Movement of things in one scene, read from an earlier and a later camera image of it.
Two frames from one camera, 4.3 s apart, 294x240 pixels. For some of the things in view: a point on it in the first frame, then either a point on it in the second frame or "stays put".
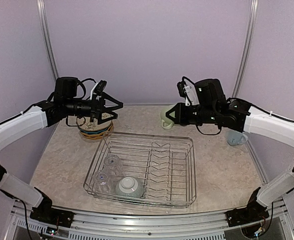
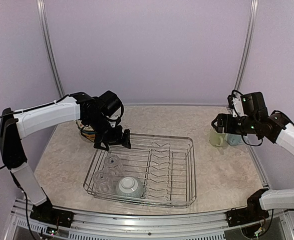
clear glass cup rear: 112,165 stays put
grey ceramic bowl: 129,187 stays put
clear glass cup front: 104,182 stays put
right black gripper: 181,118 → 222,118
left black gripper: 97,107 → 115,139
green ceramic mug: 167,123 → 217,139
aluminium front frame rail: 278,224 stays put
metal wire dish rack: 144,168 stays put
